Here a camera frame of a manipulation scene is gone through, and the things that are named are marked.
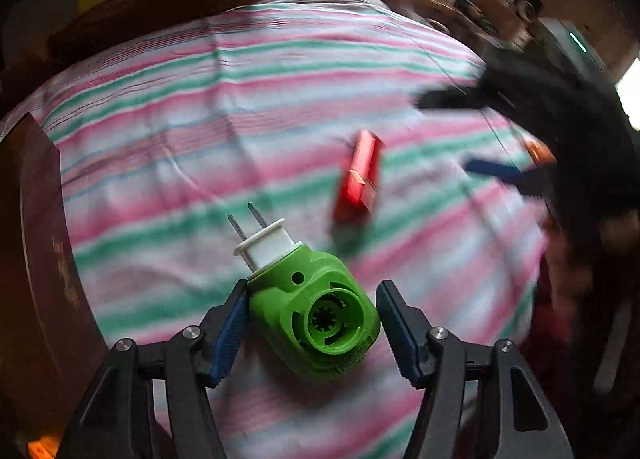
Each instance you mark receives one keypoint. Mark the person's red clothing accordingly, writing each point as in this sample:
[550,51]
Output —
[550,324]

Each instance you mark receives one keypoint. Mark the gold lined box tray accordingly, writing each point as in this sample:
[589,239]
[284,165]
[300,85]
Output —
[45,264]

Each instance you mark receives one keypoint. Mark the red carton box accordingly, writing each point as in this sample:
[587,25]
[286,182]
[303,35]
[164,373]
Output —
[357,179]

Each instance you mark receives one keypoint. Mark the grey appliance with green light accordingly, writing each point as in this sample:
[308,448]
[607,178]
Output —
[570,44]

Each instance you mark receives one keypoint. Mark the small orange object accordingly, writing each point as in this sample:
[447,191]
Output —
[540,151]

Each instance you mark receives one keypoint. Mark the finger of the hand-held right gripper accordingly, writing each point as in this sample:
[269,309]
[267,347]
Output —
[492,169]
[450,98]

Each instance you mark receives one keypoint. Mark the person's right forearm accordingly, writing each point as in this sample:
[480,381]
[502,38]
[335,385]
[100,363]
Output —
[617,236]

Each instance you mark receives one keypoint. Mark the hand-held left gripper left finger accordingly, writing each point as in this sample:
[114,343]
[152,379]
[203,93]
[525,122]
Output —
[227,339]

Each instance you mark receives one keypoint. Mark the green plug-in device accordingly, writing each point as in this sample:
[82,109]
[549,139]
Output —
[305,304]

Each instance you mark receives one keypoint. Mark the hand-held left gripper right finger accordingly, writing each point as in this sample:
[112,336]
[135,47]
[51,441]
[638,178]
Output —
[400,339]

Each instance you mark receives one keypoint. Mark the striped bed sheet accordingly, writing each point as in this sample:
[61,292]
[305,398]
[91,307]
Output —
[200,114]

